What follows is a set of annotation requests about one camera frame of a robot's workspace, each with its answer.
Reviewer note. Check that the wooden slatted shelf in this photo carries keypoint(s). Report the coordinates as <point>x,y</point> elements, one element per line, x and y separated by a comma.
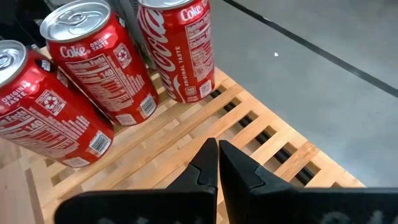
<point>217,124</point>

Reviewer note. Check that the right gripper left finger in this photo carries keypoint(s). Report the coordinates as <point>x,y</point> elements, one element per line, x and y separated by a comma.
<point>155,205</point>

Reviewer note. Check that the red cola can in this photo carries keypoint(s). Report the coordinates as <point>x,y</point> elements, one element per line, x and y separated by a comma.
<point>46,118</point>
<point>102,71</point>
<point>180,46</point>

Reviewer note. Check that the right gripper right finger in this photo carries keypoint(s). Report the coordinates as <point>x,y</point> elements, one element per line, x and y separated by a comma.
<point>280,205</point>

